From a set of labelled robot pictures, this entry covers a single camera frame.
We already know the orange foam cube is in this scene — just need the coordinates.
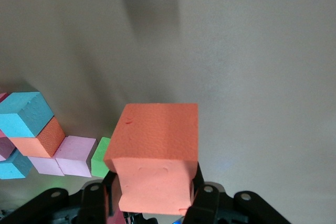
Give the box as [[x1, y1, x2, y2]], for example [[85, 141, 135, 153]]
[[103, 103, 200, 216], [9, 116, 66, 159]]

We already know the pink foam cube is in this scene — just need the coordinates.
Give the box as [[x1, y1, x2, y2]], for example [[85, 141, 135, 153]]
[[27, 155, 65, 177], [0, 129, 17, 162], [54, 135, 98, 178]]

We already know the green foam cube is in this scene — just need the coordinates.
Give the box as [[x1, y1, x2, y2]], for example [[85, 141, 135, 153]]
[[90, 136, 111, 178]]

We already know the blue foam cube with scribble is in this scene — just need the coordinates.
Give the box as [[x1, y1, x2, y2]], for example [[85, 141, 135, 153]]
[[0, 150, 34, 180]]

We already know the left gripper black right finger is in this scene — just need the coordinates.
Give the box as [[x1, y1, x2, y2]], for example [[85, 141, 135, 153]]
[[183, 163, 292, 224]]

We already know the brown table cover mat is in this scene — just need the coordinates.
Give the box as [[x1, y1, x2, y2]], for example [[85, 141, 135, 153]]
[[0, 0, 336, 224]]

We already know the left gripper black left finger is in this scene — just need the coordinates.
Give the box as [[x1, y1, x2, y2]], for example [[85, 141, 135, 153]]
[[0, 170, 118, 224]]

